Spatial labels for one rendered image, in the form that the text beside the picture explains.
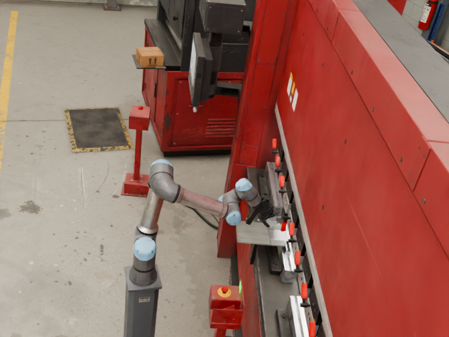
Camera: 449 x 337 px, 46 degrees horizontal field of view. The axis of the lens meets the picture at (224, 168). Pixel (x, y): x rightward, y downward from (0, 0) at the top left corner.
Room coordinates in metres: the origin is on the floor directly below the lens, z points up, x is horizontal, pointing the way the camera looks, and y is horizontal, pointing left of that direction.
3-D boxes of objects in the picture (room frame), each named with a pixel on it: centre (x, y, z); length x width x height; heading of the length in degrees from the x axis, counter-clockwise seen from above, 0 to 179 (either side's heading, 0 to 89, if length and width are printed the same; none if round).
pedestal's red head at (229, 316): (1.99, -0.12, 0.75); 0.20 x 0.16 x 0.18; 8
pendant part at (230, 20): (3.52, 0.20, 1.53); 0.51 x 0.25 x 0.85; 12
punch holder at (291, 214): (2.15, -0.42, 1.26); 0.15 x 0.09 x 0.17; 7
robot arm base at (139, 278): (2.06, 0.34, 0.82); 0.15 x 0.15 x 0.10
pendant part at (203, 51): (3.45, 0.27, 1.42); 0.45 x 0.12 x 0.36; 12
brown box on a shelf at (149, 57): (4.45, 0.82, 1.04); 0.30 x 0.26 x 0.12; 21
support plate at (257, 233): (2.31, -0.25, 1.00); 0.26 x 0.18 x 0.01; 97
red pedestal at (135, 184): (3.85, 0.76, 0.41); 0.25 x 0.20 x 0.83; 97
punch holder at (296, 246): (1.95, -0.44, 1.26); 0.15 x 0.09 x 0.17; 7
